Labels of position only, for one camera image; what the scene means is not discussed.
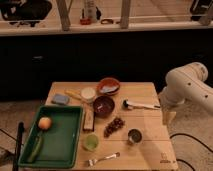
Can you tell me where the dark metal cup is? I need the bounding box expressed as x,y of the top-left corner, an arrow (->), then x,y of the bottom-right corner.
128,129 -> 142,145

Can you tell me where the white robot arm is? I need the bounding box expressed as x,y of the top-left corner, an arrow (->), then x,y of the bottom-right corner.
158,62 -> 213,125

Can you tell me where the green plastic tray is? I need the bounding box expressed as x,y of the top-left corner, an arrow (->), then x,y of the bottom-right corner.
18,106 -> 83,169

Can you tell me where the orange bowl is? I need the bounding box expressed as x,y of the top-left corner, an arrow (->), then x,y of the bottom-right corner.
97,77 -> 120,95

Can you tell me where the white cup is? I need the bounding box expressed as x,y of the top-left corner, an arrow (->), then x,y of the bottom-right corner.
81,87 -> 96,103

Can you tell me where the dark red bowl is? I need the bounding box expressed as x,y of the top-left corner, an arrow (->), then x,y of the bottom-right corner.
93,96 -> 115,118

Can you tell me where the wooden block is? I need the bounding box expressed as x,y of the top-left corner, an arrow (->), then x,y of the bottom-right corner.
83,109 -> 94,131

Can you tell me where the yellow banana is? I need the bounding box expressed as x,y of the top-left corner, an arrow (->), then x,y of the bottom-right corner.
65,90 -> 81,100

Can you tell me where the bunch of dark grapes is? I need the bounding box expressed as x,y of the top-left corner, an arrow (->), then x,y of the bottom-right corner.
104,117 -> 125,138

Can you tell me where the blue sponge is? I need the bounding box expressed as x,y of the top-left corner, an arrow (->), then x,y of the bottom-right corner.
51,94 -> 69,105

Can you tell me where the wooden folding table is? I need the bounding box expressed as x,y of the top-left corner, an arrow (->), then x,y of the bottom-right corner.
38,82 -> 178,171

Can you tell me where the green plastic cup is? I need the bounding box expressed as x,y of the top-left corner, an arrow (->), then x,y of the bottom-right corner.
83,134 -> 99,151

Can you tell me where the red round object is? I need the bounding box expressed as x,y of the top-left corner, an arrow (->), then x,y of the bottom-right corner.
80,18 -> 92,25

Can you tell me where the orange fruit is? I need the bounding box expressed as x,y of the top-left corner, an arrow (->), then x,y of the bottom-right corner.
38,117 -> 52,130

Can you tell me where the silver fork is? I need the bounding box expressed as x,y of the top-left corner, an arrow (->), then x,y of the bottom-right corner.
85,152 -> 120,166

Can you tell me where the white bottle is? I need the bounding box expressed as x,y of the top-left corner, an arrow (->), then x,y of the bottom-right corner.
84,0 -> 97,23

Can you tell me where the green cucumber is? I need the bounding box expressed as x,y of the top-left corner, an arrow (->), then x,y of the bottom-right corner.
27,136 -> 43,163

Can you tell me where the black pole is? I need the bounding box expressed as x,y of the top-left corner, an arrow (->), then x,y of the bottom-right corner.
12,122 -> 24,171

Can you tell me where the black office chair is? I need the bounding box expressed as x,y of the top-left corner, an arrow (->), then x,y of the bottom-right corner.
0,0 -> 52,27

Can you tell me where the black cable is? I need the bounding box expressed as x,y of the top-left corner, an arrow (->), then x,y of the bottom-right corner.
169,132 -> 213,171

